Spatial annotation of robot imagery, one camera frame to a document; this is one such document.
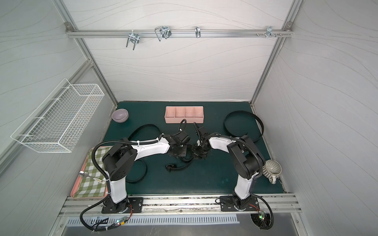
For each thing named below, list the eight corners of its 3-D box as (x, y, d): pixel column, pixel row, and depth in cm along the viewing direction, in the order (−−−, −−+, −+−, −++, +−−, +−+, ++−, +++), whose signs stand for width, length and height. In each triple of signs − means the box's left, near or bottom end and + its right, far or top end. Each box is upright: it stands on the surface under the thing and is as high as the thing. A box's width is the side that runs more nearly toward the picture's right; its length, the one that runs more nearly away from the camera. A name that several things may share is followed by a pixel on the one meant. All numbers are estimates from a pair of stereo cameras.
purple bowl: (112, 124, 109) (109, 119, 104) (117, 113, 115) (114, 108, 110) (127, 124, 109) (124, 119, 104) (131, 113, 115) (129, 108, 110)
